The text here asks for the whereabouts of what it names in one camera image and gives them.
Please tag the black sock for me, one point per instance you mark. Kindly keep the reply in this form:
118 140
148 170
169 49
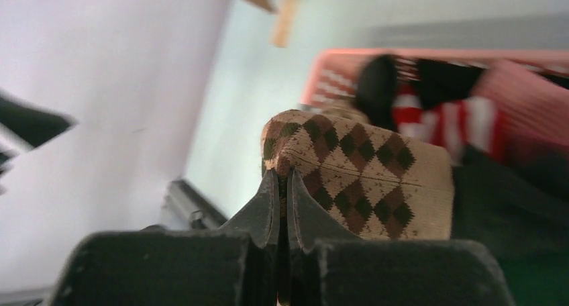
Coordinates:
440 82
375 91

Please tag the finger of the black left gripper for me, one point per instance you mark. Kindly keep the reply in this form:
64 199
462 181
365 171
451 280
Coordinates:
35 126

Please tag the pink plastic basket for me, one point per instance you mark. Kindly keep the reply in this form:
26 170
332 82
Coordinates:
336 71

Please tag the pink green patterned sock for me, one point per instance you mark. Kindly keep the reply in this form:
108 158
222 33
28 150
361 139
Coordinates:
536 109

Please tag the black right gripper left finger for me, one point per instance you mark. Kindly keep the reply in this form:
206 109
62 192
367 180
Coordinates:
260 216

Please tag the red white striped sock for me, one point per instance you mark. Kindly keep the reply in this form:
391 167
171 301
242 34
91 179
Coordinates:
452 125

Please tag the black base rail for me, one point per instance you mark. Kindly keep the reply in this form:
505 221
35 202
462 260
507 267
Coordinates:
184 208

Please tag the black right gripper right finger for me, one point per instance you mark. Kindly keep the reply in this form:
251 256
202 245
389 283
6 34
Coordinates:
308 221

